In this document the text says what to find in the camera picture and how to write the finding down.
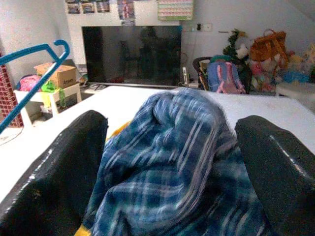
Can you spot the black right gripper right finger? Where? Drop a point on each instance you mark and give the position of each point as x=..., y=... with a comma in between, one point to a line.
x=283, y=177

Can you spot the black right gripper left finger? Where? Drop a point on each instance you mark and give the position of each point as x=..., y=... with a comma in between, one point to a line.
x=54, y=177

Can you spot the blue plastic clothes hanger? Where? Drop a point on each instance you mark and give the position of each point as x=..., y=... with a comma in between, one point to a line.
x=32, y=93

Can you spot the blue plaid cloth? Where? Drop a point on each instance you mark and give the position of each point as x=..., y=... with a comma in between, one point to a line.
x=167, y=159

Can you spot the small white table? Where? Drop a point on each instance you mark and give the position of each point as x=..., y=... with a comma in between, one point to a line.
x=71, y=92

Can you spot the red brick pattern structure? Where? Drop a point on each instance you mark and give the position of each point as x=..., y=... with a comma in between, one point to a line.
x=8, y=103

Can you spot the white low stool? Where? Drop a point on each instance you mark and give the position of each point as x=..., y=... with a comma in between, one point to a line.
x=295, y=89

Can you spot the green plastic toy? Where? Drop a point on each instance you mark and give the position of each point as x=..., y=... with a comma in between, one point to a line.
x=49, y=87

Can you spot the pink bag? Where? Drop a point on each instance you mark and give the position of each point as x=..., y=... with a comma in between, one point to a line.
x=29, y=82

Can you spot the pale grey folding table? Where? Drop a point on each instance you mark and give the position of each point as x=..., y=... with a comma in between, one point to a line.
x=118, y=100

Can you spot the blue soft toy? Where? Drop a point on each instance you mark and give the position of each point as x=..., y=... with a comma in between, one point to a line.
x=295, y=76

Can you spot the brown cardboard box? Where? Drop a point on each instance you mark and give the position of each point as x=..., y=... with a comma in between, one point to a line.
x=65, y=76

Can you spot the pink plush toy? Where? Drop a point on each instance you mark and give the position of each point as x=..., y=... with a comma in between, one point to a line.
x=261, y=71

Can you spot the blue and pink backpack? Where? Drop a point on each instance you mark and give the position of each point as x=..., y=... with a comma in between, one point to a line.
x=224, y=76

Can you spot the white plush toy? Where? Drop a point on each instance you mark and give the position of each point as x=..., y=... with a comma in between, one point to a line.
x=242, y=50

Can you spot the black chair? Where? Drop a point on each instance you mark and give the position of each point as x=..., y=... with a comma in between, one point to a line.
x=197, y=64

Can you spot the black flat screen television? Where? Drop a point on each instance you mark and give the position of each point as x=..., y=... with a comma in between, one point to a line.
x=133, y=54

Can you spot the small green Christmas tree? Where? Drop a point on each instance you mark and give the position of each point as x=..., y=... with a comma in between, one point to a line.
x=233, y=39

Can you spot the small photo print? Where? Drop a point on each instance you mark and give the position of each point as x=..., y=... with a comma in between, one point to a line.
x=103, y=5
x=87, y=7
x=73, y=7

